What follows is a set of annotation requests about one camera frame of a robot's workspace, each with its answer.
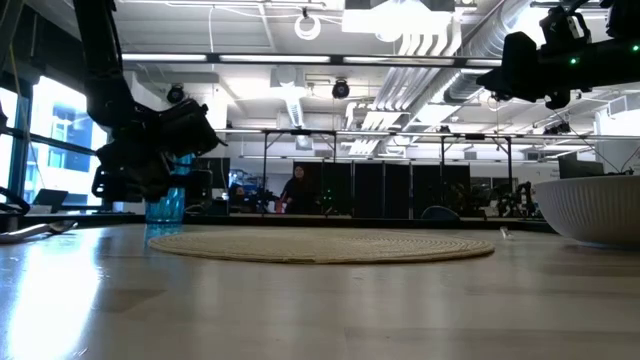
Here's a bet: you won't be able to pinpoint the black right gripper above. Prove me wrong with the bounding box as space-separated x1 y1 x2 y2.
477 30 549 104

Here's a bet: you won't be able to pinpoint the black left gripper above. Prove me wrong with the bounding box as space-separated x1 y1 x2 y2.
92 98 226 211

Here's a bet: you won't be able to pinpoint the blue translucent plastic cup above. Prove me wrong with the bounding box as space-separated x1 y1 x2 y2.
144 153 196 225

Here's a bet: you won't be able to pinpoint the white ribbed bowl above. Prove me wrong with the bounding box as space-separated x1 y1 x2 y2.
533 174 640 247

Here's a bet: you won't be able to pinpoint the black computer monitor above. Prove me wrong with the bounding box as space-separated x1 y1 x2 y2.
195 156 232 190
558 151 605 180

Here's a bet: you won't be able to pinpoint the person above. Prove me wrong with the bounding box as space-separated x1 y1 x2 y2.
229 183 250 214
279 164 321 216

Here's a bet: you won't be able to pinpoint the open dark laptop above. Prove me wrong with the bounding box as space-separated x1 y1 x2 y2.
32 188 70 215

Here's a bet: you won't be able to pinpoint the background robot arms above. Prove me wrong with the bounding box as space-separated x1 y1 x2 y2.
494 180 539 219

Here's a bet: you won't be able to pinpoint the overhead beam with light strips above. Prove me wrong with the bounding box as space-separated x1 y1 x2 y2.
121 52 504 69

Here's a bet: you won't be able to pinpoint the dark chair back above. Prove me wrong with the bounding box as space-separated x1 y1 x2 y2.
421 205 462 222

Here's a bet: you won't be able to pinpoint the round woven straw placemat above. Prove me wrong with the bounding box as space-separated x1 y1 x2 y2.
147 227 496 265

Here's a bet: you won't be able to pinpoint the silver ventilation duct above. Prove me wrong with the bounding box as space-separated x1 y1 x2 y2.
442 0 536 104

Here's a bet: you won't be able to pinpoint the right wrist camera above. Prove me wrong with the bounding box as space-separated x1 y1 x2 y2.
538 4 593 55

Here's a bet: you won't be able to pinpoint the window with dark frame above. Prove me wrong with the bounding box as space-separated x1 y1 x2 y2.
0 74 109 211

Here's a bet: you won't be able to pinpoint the black diagonal frame strut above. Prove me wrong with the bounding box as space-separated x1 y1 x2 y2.
0 185 31 217

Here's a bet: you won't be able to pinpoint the black table frame rails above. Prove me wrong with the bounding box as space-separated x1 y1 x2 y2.
19 213 556 234

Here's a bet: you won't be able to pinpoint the white coiled cable ring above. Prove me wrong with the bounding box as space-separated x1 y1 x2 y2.
293 13 323 42

